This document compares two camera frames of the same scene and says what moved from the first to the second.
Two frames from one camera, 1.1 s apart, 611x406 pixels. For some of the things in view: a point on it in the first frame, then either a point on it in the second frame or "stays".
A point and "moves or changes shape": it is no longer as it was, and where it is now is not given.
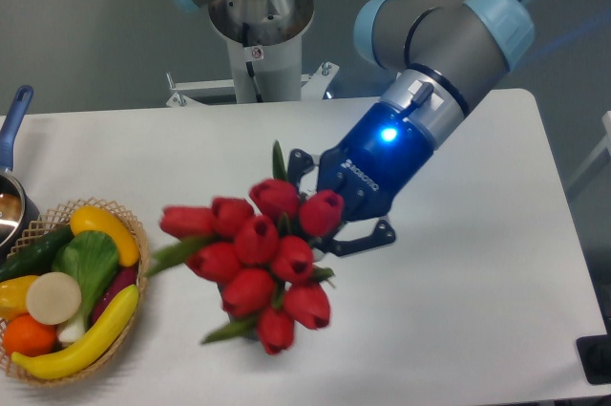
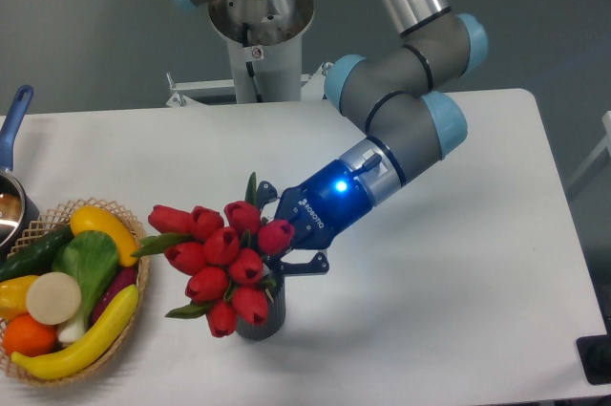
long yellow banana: x=88 y=349 stays
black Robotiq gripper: x=365 y=172 → x=321 y=204
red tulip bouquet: x=260 y=254 moves or changes shape
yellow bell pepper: x=13 y=293 stays
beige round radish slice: x=52 y=298 stays
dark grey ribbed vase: x=252 y=333 → x=275 y=319
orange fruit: x=24 y=335 stays
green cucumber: x=37 y=255 stays
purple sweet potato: x=125 y=277 stays
